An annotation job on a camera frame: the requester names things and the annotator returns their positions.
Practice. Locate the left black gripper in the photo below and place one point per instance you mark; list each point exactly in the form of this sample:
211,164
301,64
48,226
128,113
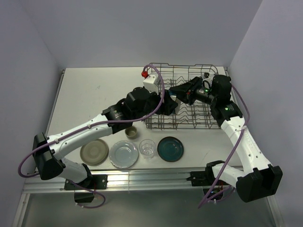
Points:
168,105

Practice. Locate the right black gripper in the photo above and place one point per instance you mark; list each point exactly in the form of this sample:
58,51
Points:
185,91

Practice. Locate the olive ceramic mug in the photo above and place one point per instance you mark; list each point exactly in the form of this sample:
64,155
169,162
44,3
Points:
131,132

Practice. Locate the clear glass tumbler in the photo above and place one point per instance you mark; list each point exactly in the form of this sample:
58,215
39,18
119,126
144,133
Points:
147,148

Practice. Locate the teal white ceramic bowl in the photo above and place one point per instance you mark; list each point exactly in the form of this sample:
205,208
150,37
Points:
177,105

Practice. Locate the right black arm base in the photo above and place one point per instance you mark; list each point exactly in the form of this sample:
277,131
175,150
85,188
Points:
219,193

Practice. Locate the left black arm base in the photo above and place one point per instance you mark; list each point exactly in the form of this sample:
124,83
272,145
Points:
87,191

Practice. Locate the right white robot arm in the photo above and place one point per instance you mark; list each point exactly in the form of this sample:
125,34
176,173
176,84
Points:
246,168

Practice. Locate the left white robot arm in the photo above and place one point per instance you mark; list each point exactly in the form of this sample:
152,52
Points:
49,152

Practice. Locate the teal ceramic plate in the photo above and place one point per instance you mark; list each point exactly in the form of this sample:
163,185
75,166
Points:
170,149

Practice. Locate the beige ceramic plate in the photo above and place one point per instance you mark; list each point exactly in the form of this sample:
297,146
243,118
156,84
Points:
94,153

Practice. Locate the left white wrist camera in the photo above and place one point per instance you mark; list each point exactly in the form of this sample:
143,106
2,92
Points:
151,82

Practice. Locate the grey wire dish rack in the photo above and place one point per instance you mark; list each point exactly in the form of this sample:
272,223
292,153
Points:
195,116

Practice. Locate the aluminium mounting rail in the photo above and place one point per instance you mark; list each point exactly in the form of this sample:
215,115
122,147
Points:
125,180

